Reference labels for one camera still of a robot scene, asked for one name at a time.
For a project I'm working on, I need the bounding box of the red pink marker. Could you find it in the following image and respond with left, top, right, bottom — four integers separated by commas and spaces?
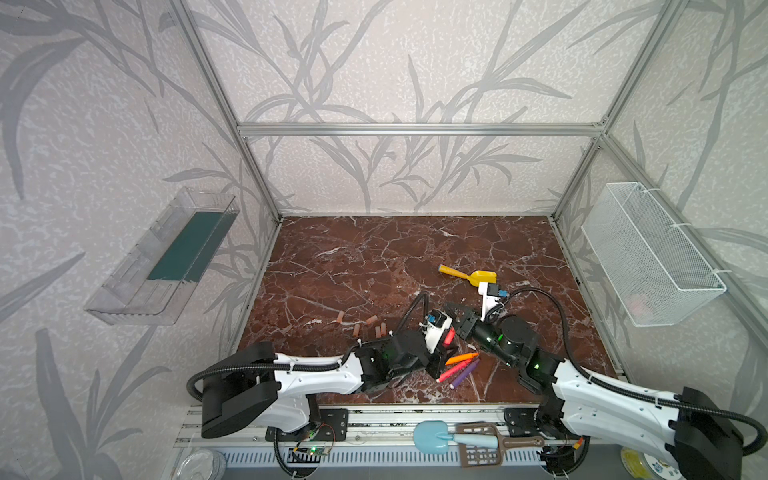
443, 328, 456, 347

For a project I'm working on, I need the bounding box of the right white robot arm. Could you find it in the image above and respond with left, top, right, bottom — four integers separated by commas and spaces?
427, 304, 767, 479

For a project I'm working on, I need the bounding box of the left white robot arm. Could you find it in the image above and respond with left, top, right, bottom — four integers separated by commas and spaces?
186, 330, 457, 439

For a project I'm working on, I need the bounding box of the right orange marker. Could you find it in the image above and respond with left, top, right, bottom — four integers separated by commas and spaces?
445, 352, 479, 366

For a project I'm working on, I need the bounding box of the purple marker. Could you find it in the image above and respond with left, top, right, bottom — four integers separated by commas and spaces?
450, 357, 480, 390

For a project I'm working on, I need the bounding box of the right pink marker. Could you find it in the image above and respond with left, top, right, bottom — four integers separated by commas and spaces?
437, 359, 473, 383

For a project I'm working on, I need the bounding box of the yellow toy scoop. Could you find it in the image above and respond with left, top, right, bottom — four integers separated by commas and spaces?
438, 265, 497, 287

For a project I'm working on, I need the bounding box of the clear glass bowl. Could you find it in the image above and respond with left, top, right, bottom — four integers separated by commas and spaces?
172, 449, 227, 480

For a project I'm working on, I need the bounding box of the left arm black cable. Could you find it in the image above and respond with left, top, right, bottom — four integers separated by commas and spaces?
185, 291, 431, 403

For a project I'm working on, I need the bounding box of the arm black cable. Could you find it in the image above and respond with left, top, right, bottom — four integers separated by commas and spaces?
506, 286, 768, 457
185, 291, 431, 403

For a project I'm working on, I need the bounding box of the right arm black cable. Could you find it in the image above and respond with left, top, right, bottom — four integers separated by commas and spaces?
506, 286, 768, 457

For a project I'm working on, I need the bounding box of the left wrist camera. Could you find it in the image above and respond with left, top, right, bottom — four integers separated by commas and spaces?
421, 310, 453, 354

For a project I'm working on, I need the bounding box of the aluminium front rail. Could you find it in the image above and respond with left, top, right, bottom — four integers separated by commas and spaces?
173, 403, 676, 448

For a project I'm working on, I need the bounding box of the white wire basket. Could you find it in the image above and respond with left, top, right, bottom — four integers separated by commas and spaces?
582, 182, 727, 328

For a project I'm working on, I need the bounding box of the clear plastic wall shelf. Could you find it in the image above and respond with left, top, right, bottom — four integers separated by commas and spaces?
84, 187, 240, 326

